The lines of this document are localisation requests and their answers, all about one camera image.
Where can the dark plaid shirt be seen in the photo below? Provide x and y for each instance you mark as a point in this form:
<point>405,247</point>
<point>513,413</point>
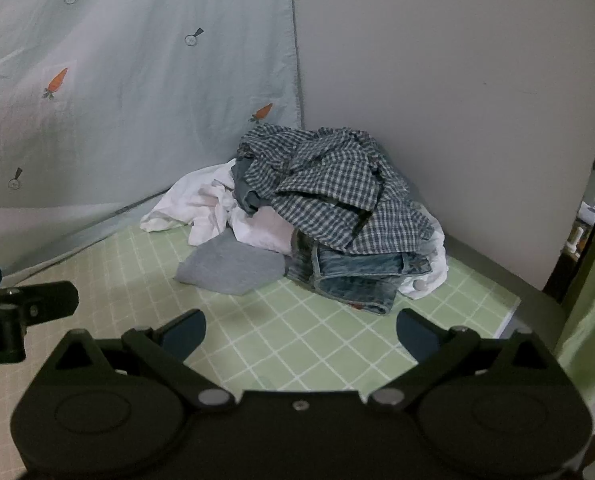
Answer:
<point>327,185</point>

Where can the blue denim jeans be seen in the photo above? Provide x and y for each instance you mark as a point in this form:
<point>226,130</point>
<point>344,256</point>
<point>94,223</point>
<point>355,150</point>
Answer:
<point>357,275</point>

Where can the pale blue carrot-print quilt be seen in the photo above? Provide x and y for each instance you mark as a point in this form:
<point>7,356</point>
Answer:
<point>127,85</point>

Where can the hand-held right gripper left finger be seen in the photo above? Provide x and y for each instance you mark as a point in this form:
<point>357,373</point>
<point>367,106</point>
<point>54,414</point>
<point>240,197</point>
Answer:
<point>185,334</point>

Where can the white crumpled garment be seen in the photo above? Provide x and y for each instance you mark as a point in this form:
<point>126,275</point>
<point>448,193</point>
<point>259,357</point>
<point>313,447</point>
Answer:
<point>202,205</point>

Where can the dark grey-blue garment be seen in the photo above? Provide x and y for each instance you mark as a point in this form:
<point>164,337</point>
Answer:
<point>247,192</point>

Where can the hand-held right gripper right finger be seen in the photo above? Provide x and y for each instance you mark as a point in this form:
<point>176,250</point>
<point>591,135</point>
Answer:
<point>417,336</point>

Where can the light grey garment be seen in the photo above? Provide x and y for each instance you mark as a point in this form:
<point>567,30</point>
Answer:
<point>227,267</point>

